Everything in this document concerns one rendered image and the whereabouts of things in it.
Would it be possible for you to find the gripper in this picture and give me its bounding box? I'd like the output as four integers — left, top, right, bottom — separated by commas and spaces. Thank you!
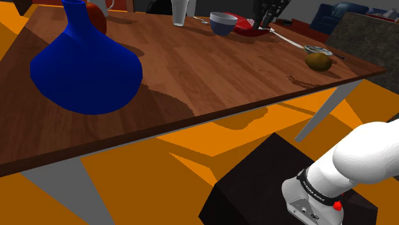
252, 0, 292, 31

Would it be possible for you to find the red plate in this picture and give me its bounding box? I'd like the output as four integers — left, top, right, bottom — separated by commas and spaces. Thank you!
223, 12, 272, 38

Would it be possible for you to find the silver fork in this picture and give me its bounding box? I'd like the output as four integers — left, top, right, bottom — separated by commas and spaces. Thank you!
246, 18, 306, 50

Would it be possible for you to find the blue and white bowl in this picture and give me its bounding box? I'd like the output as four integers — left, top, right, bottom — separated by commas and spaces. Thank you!
208, 12, 239, 37

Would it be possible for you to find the silver spoon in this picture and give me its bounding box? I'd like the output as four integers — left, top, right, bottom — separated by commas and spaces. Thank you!
192, 15, 210, 26

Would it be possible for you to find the blue armchair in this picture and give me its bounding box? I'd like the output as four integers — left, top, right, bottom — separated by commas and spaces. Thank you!
309, 2, 399, 33

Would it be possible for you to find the brown-green kiwi fruit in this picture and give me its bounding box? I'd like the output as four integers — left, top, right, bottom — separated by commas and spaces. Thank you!
304, 52, 333, 73

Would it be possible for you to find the white cup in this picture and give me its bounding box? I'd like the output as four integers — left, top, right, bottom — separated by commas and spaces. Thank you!
171, 0, 190, 27

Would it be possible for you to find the wooden table with grey legs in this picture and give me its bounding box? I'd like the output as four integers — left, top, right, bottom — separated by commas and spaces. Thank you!
0, 3, 388, 225

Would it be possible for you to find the dark stone counter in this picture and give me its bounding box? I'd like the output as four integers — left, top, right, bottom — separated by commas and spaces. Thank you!
325, 11, 399, 95

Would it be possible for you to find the white mug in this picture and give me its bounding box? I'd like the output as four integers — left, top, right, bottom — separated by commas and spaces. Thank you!
92, 0, 116, 18

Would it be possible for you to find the red apple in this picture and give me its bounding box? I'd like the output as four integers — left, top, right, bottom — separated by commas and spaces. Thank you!
84, 2, 108, 36

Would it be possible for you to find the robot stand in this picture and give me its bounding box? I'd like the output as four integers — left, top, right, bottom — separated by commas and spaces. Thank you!
198, 132, 379, 225

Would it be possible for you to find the blue vase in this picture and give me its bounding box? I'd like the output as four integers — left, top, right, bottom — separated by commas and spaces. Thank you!
29, 0, 144, 116

